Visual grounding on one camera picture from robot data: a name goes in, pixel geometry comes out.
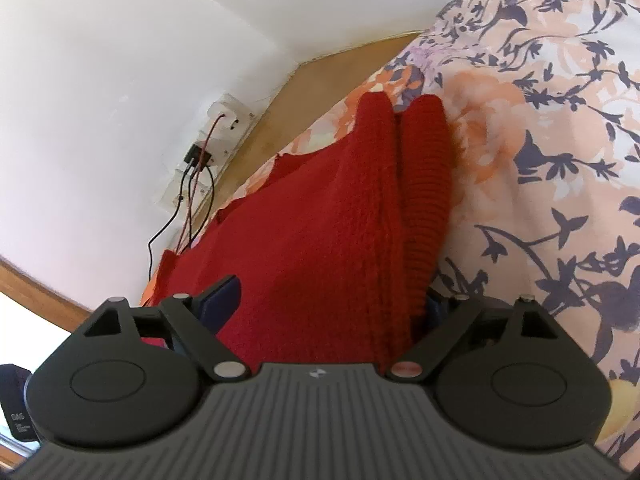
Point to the floral orange bed sheet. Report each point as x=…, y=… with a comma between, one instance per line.
x=542, y=97

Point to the black power adapter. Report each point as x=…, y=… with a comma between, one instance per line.
x=197, y=157

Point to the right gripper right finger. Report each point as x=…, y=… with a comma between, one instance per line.
x=461, y=324

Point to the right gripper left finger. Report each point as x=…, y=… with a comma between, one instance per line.
x=187, y=324

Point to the wooden door frame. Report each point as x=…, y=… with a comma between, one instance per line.
x=40, y=300

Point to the white wall socket strip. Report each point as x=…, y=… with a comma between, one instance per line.
x=222, y=129

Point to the red knitted sweater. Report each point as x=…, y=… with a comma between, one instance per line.
x=335, y=252

